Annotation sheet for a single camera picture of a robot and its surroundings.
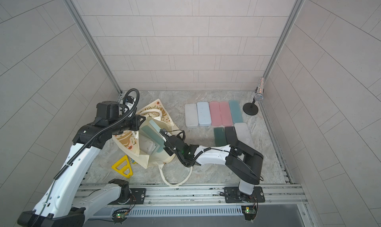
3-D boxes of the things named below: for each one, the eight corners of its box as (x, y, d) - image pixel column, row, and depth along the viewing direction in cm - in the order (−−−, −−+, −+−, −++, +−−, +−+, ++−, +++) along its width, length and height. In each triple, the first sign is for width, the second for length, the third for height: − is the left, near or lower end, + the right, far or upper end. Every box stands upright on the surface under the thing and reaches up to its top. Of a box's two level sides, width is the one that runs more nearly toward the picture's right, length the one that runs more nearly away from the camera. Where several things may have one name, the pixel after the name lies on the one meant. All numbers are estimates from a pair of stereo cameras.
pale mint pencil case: (197, 125, 99) (197, 123, 97) (197, 104, 111) (197, 101, 109) (210, 125, 99) (211, 123, 97) (209, 104, 111) (209, 101, 109)
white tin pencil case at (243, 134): (238, 148, 89) (239, 147, 87) (234, 124, 100) (234, 122, 98) (253, 148, 89) (254, 147, 87) (247, 124, 100) (248, 122, 98)
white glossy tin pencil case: (183, 127, 98) (183, 124, 96) (185, 106, 110) (184, 103, 108) (198, 127, 99) (198, 125, 96) (198, 106, 110) (198, 103, 108)
